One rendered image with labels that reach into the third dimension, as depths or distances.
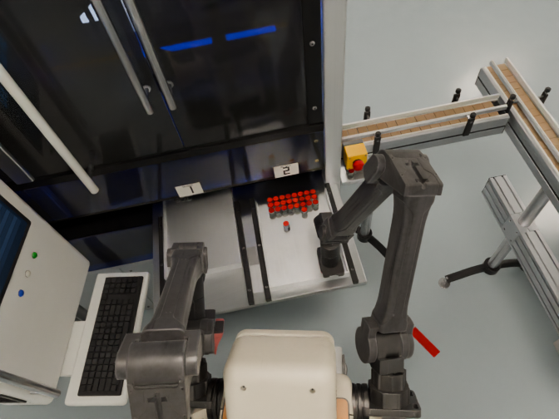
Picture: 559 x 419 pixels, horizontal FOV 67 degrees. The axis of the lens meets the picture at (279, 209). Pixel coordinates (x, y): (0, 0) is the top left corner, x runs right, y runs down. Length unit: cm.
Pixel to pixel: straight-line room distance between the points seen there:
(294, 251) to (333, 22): 73
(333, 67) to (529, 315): 173
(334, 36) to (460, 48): 262
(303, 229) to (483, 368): 123
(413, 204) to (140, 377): 52
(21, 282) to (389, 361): 103
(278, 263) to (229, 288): 18
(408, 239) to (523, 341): 168
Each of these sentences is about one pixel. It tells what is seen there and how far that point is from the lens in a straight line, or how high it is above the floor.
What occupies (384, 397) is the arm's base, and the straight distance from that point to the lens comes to 97.
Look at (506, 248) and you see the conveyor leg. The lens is 221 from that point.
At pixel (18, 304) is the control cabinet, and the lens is 143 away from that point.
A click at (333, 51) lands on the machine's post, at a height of 146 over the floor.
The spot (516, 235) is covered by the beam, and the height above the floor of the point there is 51.
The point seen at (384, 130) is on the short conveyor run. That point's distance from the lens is 166.
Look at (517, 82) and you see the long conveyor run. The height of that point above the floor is 93.
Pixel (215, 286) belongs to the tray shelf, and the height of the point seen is 88.
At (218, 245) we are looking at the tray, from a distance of 151.
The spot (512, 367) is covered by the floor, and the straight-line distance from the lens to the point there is 240.
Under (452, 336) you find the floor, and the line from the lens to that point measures 235.
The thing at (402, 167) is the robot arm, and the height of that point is 155.
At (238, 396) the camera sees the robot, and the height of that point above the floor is 136.
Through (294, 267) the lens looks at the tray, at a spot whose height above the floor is 88.
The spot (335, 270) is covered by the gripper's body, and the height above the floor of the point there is 100.
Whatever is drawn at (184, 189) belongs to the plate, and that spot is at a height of 103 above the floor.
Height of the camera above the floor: 218
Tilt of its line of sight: 57 degrees down
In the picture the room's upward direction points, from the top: 10 degrees counter-clockwise
